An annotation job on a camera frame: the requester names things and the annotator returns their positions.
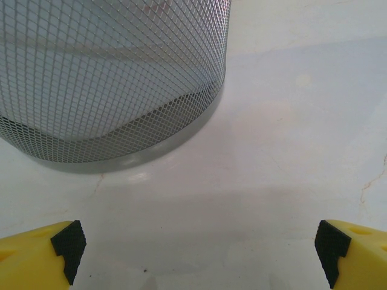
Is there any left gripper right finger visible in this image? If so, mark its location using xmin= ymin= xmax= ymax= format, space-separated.
xmin=314 ymin=219 xmax=387 ymax=290

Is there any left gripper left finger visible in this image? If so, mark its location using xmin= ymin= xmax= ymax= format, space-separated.
xmin=0 ymin=219 xmax=88 ymax=290

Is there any grey mesh waste bin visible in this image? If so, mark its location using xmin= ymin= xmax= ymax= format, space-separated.
xmin=0 ymin=0 xmax=232 ymax=175

